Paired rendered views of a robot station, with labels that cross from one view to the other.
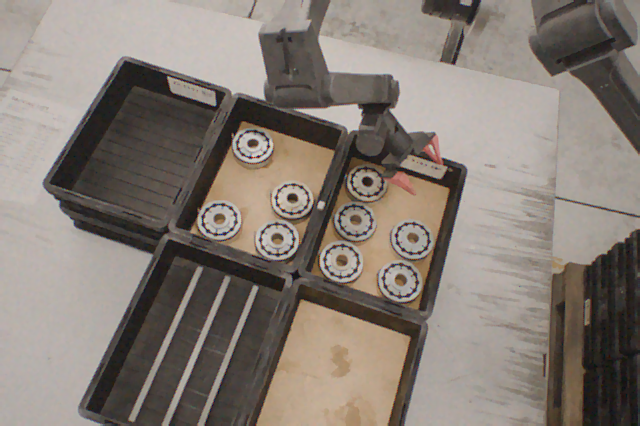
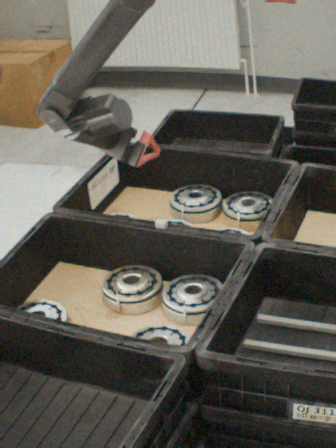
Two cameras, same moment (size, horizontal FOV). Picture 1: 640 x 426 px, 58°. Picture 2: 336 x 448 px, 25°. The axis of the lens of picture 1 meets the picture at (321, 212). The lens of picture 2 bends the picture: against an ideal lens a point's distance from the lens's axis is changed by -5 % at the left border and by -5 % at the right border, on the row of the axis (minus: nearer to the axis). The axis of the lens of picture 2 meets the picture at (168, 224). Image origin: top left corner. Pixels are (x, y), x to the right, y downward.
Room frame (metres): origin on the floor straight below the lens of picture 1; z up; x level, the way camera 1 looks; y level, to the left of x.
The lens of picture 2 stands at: (0.23, 1.11, 1.62)
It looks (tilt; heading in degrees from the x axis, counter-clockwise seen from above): 31 degrees down; 287
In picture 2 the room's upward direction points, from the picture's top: 6 degrees counter-clockwise
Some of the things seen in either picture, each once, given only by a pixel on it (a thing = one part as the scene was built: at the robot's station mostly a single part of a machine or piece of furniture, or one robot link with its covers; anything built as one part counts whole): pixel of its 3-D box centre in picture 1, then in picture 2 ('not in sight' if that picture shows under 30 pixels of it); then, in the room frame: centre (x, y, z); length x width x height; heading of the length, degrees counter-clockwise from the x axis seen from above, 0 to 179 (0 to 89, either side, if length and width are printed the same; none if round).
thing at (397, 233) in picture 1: (412, 238); (195, 197); (0.57, -0.22, 0.86); 0.10 x 0.10 x 0.01
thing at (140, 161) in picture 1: (147, 149); (25, 417); (0.67, 0.44, 0.87); 0.40 x 0.30 x 0.11; 171
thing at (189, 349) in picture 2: (263, 178); (108, 278); (0.62, 0.15, 0.92); 0.40 x 0.30 x 0.02; 171
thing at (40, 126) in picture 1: (17, 144); not in sight; (0.71, 0.84, 0.70); 0.33 x 0.23 x 0.01; 177
